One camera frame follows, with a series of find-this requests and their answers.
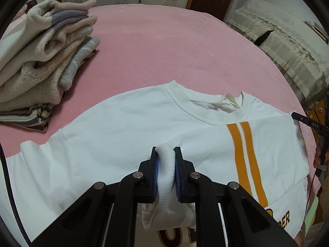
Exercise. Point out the white sweatshirt with orange stripes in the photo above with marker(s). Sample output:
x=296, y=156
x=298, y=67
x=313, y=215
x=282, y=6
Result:
x=115, y=133

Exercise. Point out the sofa with cream lace cover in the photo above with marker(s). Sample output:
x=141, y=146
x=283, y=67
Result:
x=290, y=41

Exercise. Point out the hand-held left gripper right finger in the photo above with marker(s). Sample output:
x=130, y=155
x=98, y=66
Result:
x=177, y=175

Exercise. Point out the black item on sofa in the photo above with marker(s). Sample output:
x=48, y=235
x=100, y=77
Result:
x=264, y=38

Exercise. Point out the pink bed blanket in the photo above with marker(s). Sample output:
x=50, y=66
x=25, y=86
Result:
x=167, y=43

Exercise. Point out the folded grey striped garment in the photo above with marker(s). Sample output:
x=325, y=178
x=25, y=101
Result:
x=23, y=117

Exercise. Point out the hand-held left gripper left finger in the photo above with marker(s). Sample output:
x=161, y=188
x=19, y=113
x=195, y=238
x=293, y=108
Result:
x=155, y=175

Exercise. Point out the folded pale blue knit garment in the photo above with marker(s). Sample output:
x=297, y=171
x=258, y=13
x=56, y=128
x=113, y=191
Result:
x=74, y=64

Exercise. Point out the folded lilac striped knit garment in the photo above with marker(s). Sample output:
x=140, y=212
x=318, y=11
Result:
x=69, y=19

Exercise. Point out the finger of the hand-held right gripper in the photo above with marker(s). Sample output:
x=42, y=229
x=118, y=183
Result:
x=308, y=122

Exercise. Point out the folded cream fleece garment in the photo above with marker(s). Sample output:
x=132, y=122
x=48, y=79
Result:
x=38, y=25

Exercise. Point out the person's right hand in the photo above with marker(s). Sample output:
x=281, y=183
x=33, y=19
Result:
x=318, y=157

